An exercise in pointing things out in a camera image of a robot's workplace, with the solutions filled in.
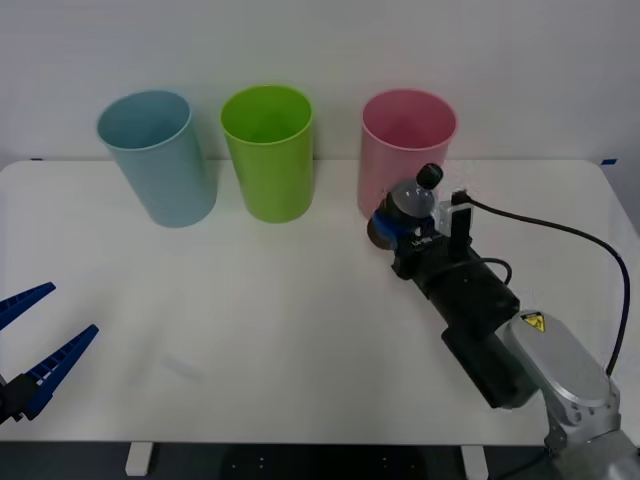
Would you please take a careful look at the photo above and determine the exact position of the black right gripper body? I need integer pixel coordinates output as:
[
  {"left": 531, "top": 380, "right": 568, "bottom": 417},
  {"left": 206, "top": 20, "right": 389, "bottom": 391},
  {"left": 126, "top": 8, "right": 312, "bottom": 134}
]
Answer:
[{"left": 390, "top": 230, "right": 484, "bottom": 297}]

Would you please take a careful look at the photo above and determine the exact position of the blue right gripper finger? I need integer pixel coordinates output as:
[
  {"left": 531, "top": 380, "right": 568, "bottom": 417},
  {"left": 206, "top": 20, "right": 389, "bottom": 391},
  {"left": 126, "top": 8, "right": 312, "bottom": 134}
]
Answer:
[{"left": 371, "top": 211, "right": 419, "bottom": 252}]

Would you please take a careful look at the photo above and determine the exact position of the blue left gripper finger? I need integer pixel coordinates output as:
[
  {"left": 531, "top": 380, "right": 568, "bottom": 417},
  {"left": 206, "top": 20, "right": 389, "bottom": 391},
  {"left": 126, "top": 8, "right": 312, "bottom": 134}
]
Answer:
[
  {"left": 1, "top": 324, "right": 100, "bottom": 422},
  {"left": 0, "top": 281, "right": 57, "bottom": 332}
]

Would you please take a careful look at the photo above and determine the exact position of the dark bottle with black cap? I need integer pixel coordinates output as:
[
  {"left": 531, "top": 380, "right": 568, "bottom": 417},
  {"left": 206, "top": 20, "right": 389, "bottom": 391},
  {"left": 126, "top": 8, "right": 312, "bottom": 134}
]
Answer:
[{"left": 366, "top": 162, "right": 446, "bottom": 252}]

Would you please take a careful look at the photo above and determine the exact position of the pink plastic bin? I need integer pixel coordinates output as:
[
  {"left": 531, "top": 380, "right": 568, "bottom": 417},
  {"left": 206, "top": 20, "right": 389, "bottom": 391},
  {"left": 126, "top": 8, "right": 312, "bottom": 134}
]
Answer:
[{"left": 356, "top": 88, "right": 459, "bottom": 221}]

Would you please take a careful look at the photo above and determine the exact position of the white table leg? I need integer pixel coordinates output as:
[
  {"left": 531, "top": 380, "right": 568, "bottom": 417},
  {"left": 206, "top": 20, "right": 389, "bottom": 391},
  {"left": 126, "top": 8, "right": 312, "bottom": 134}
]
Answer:
[
  {"left": 124, "top": 443, "right": 152, "bottom": 477},
  {"left": 460, "top": 444, "right": 489, "bottom": 480}
]

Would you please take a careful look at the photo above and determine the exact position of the green plastic bin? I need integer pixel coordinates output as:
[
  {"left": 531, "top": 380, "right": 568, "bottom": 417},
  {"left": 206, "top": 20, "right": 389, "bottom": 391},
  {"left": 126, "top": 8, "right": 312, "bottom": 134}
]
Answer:
[{"left": 219, "top": 85, "right": 315, "bottom": 224}]

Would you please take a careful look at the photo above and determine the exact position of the pale blue plastic bin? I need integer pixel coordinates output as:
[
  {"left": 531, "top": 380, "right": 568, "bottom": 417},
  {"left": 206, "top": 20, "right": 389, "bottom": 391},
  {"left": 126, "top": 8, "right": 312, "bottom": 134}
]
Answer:
[{"left": 95, "top": 89, "right": 219, "bottom": 230}]

